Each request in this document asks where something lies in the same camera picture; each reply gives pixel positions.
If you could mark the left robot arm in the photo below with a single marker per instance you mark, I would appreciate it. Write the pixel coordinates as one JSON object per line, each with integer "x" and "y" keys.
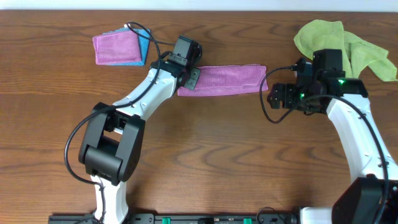
{"x": 112, "y": 143}

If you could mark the purple microfiber cloth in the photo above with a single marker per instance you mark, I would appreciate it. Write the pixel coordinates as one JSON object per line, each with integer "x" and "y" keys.
{"x": 226, "y": 80}

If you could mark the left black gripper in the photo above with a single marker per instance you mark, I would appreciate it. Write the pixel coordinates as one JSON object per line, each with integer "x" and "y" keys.
{"x": 193, "y": 79}

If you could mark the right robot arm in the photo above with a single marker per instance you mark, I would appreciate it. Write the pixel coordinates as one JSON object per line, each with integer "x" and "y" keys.
{"x": 372, "y": 194}

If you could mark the green microfiber cloth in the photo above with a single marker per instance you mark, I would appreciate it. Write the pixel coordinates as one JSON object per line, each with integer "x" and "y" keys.
{"x": 357, "y": 54}

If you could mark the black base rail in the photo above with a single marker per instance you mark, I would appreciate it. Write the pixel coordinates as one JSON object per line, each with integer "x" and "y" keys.
{"x": 267, "y": 218}

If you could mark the folded blue cloth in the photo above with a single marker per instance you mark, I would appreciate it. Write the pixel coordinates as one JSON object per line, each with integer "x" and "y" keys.
{"x": 143, "y": 45}

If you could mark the folded purple cloth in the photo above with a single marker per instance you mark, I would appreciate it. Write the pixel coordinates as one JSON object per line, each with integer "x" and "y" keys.
{"x": 117, "y": 47}

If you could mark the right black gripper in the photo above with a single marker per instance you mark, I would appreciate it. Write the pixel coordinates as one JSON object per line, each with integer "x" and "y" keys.
{"x": 286, "y": 96}

